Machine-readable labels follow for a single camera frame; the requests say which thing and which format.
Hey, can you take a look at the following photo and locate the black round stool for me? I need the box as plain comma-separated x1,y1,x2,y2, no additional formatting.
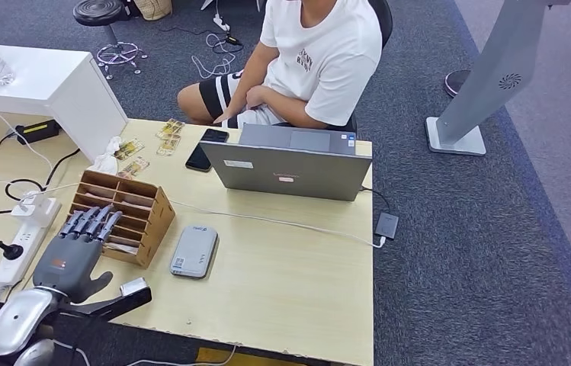
72,0,148,81

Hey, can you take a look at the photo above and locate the crumpled white tissue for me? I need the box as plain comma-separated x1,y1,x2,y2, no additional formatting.
87,136,124,177

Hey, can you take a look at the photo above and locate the person's left hand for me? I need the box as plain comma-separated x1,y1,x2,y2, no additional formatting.
245,85,269,110

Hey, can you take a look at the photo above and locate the brown cardboard slot organiser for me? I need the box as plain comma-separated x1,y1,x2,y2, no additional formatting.
65,170,177,270

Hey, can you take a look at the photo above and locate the black plug with cable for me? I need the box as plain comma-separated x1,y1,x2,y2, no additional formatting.
0,209,24,262

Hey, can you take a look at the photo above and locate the gold patterned card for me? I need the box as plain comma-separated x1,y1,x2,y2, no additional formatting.
104,241,140,255
117,156,151,180
113,139,145,162
156,135,181,157
156,118,185,140

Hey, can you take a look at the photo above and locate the black smartphone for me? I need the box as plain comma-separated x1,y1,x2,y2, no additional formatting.
184,128,229,174

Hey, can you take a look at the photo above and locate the person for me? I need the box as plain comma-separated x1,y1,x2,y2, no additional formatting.
177,0,383,130

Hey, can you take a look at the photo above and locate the grey laptop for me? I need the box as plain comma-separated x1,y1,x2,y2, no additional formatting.
199,124,373,203

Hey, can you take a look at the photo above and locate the tangled white floor cable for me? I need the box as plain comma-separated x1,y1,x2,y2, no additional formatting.
191,32,238,80

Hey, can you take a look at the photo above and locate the long white cable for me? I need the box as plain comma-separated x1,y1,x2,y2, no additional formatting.
18,181,387,249

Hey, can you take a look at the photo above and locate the white plug-in charger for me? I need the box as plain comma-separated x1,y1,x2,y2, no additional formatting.
11,191,51,228

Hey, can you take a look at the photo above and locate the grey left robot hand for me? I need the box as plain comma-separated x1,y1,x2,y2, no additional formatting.
32,204,124,304

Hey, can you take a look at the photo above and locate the woven basket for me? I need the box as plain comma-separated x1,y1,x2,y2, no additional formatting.
133,0,172,21

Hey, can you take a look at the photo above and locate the round dark floor base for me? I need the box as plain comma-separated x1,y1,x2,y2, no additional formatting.
444,69,473,98

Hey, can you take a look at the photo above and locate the black power adapter yellow label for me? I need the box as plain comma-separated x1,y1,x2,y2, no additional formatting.
14,119,61,146

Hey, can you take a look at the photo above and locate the person's right hand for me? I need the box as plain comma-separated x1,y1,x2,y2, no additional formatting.
213,101,247,126

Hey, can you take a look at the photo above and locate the small black box device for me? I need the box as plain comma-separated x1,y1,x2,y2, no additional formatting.
374,212,399,241

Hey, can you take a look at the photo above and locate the white desk riser shelf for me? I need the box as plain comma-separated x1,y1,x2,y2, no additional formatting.
0,44,129,164

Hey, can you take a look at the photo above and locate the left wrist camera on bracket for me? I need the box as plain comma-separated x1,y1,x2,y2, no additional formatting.
60,276,153,323

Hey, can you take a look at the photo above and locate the thin white cable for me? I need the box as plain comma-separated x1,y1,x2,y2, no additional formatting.
0,68,56,175

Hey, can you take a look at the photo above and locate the black office chair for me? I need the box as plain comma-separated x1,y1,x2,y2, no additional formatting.
249,0,395,137

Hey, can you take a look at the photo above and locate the grey card reader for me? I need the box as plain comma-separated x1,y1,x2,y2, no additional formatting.
169,226,220,280

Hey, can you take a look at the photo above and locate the black floor cable with plug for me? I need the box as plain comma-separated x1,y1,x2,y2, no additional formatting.
156,24,245,54

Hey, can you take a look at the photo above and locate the grey kiosk stand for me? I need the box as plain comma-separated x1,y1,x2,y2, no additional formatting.
425,0,571,156

